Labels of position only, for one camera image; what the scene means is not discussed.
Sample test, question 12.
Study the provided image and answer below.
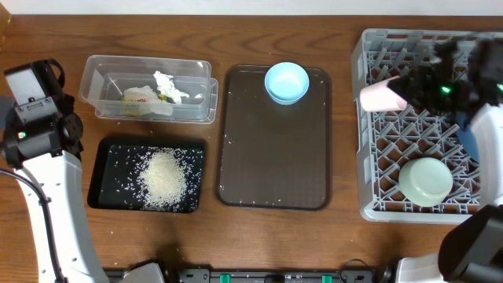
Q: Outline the grey dishwasher rack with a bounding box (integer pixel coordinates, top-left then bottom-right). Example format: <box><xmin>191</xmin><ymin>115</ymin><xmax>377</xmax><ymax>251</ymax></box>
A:
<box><xmin>351</xmin><ymin>28</ymin><xmax>502</xmax><ymax>225</ymax></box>

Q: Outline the yellow green snack wrapper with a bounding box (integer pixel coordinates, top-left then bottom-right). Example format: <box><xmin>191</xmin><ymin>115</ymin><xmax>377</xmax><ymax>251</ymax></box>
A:
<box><xmin>122</xmin><ymin>94</ymin><xmax>170</xmax><ymax>103</ymax></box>

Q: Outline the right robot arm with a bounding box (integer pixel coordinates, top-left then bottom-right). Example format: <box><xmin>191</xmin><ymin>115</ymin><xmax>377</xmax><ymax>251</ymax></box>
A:
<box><xmin>387</xmin><ymin>39</ymin><xmax>502</xmax><ymax>282</ymax></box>

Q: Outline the pink plastic cup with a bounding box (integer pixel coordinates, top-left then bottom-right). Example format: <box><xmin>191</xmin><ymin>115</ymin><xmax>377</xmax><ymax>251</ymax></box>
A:
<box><xmin>359</xmin><ymin>76</ymin><xmax>408</xmax><ymax>112</ymax></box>

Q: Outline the mint green bowl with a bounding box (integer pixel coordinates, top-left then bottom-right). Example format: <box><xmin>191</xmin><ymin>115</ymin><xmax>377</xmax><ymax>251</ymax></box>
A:
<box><xmin>398</xmin><ymin>157</ymin><xmax>453</xmax><ymax>207</ymax></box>

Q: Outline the brown serving tray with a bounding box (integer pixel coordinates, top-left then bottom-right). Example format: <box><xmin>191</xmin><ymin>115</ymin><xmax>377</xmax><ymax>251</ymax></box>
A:
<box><xmin>215</xmin><ymin>64</ymin><xmax>332</xmax><ymax>211</ymax></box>

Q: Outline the white rice pile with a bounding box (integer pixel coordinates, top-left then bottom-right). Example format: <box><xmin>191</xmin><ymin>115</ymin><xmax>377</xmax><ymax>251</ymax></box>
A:
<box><xmin>112</xmin><ymin>145</ymin><xmax>202</xmax><ymax>211</ymax></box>

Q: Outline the light blue small bowl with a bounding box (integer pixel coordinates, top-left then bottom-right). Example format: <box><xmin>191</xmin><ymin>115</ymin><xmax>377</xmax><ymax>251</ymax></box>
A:
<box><xmin>264</xmin><ymin>62</ymin><xmax>310</xmax><ymax>105</ymax></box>

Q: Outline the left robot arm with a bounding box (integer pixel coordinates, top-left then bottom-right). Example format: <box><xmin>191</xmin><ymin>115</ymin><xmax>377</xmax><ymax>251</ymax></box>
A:
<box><xmin>1</xmin><ymin>152</ymin><xmax>111</xmax><ymax>283</ymax></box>

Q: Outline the black tray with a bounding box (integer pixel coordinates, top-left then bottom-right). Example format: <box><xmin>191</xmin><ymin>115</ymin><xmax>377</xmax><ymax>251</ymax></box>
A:
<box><xmin>87</xmin><ymin>136</ymin><xmax>204</xmax><ymax>214</ymax></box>

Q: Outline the clear plastic bin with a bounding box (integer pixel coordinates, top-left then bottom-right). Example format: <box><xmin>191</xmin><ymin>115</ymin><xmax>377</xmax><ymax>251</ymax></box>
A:
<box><xmin>79</xmin><ymin>55</ymin><xmax>218</xmax><ymax>124</ymax></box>

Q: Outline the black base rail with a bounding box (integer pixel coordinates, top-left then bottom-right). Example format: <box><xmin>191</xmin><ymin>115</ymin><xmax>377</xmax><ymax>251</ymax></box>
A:
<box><xmin>164</xmin><ymin>269</ymin><xmax>376</xmax><ymax>283</ymax></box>

